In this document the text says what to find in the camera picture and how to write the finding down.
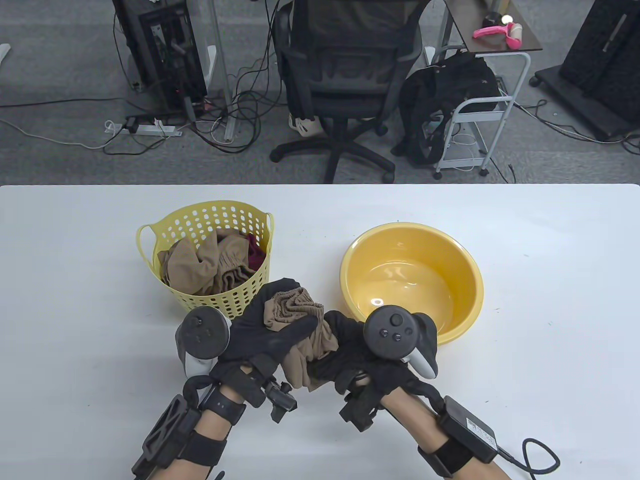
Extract person's right hand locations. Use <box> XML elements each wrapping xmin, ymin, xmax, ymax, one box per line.
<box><xmin>307</xmin><ymin>311</ymin><xmax>441</xmax><ymax>396</ymax></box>

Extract person's left hand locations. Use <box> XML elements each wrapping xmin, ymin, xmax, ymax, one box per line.
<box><xmin>210</xmin><ymin>278</ymin><xmax>318</xmax><ymax>408</ymax></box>

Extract black hand controller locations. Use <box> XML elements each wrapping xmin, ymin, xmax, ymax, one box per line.
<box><xmin>175</xmin><ymin>306</ymin><xmax>232</xmax><ymax>378</ymax></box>
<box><xmin>363</xmin><ymin>306</ymin><xmax>439</xmax><ymax>379</ymax></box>

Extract tan shorts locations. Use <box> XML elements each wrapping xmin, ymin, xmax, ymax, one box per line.
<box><xmin>264</xmin><ymin>287</ymin><xmax>341</xmax><ymax>392</ymax></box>
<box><xmin>157</xmin><ymin>229</ymin><xmax>263</xmax><ymax>296</ymax></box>

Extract maroon shorts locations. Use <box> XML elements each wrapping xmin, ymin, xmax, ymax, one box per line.
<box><xmin>245</xmin><ymin>233</ymin><xmax>267</xmax><ymax>273</ymax></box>

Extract person's right forearm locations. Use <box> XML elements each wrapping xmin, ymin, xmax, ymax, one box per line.
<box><xmin>382</xmin><ymin>387</ymin><xmax>511</xmax><ymax>480</ymax></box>

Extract black right forearm box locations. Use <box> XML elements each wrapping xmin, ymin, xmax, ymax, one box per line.
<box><xmin>439</xmin><ymin>396</ymin><xmax>500</xmax><ymax>463</ymax></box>

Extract person's left forearm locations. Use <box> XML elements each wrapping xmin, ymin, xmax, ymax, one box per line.
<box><xmin>165</xmin><ymin>400</ymin><xmax>241</xmax><ymax>480</ymax></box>

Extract yellow perforated plastic basket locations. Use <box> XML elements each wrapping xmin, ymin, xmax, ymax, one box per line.
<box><xmin>136</xmin><ymin>200</ymin><xmax>275</xmax><ymax>321</ymax></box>

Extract black left wrist band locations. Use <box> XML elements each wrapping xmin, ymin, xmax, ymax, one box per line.
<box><xmin>202</xmin><ymin>387</ymin><xmax>247</xmax><ymax>426</ymax></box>

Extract black left controller tether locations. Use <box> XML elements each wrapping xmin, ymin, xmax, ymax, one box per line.
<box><xmin>182</xmin><ymin>376</ymin><xmax>216</xmax><ymax>403</ymax></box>

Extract black controller tether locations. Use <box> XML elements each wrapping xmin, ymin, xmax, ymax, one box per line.
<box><xmin>182</xmin><ymin>376</ymin><xmax>216</xmax><ymax>403</ymax></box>
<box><xmin>412</xmin><ymin>382</ymin><xmax>446</xmax><ymax>413</ymax></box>

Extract black right controller tether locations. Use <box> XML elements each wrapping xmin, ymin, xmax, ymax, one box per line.
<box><xmin>412</xmin><ymin>382</ymin><xmax>446</xmax><ymax>413</ymax></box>

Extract yellow plastic basin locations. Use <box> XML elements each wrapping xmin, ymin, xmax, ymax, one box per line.
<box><xmin>340</xmin><ymin>222</ymin><xmax>484</xmax><ymax>346</ymax></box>

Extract white shoe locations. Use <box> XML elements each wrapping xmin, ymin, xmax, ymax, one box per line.
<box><xmin>289</xmin><ymin>112</ymin><xmax>323</xmax><ymax>136</ymax></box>

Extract white power strip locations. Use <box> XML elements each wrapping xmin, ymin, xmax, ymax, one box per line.
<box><xmin>105</xmin><ymin>120</ymin><xmax>183</xmax><ymax>137</ymax></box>

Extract black mesh office chair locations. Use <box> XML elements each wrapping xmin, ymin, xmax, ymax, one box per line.
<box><xmin>270</xmin><ymin>0</ymin><xmax>432</xmax><ymax>185</ymax></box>

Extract black backpack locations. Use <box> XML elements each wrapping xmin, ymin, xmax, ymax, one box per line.
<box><xmin>391</xmin><ymin>50</ymin><xmax>501</xmax><ymax>167</ymax></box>

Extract white rolling cart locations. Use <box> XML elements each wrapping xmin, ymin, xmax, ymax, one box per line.
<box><xmin>425</xmin><ymin>0</ymin><xmax>543</xmax><ymax>180</ymax></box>

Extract black open computer tower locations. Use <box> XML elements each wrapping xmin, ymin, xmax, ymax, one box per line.
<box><xmin>111</xmin><ymin>0</ymin><xmax>208</xmax><ymax>118</ymax></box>

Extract metal desk leg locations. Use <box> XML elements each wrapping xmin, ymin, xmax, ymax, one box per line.
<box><xmin>207</xmin><ymin>0</ymin><xmax>236</xmax><ymax>145</ymax></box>

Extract pink plastic tool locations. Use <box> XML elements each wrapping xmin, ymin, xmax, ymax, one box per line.
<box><xmin>473</xmin><ymin>22</ymin><xmax>523</xmax><ymax>49</ymax></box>

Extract black wheeled stand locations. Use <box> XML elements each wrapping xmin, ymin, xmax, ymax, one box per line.
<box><xmin>530</xmin><ymin>0</ymin><xmax>640</xmax><ymax>142</ymax></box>

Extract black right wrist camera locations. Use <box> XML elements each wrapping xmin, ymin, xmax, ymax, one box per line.
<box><xmin>339</xmin><ymin>382</ymin><xmax>386</xmax><ymax>432</ymax></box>

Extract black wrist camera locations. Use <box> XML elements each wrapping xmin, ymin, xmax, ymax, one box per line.
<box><xmin>260</xmin><ymin>377</ymin><xmax>298</xmax><ymax>423</ymax></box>
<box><xmin>339</xmin><ymin>382</ymin><xmax>386</xmax><ymax>432</ymax></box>

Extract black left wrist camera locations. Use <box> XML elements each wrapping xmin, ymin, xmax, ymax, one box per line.
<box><xmin>260</xmin><ymin>377</ymin><xmax>298</xmax><ymax>423</ymax></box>

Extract black left forearm mount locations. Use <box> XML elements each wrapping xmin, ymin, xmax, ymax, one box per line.
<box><xmin>131</xmin><ymin>395</ymin><xmax>228</xmax><ymax>480</ymax></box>

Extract black right forearm strap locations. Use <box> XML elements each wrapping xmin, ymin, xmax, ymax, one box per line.
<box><xmin>419</xmin><ymin>440</ymin><xmax>476</xmax><ymax>478</ymax></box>

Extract black floor cable bundle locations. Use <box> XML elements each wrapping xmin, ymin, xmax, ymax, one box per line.
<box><xmin>190</xmin><ymin>0</ymin><xmax>292</xmax><ymax>155</ymax></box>

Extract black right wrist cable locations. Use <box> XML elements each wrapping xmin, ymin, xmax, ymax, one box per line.
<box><xmin>497</xmin><ymin>438</ymin><xmax>561</xmax><ymax>476</ymax></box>

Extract white floor cable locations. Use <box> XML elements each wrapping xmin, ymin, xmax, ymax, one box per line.
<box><xmin>0</xmin><ymin>117</ymin><xmax>121</xmax><ymax>150</ymax></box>

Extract grey floor cable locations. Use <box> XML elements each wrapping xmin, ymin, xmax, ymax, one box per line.
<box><xmin>515</xmin><ymin>99</ymin><xmax>640</xmax><ymax>156</ymax></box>

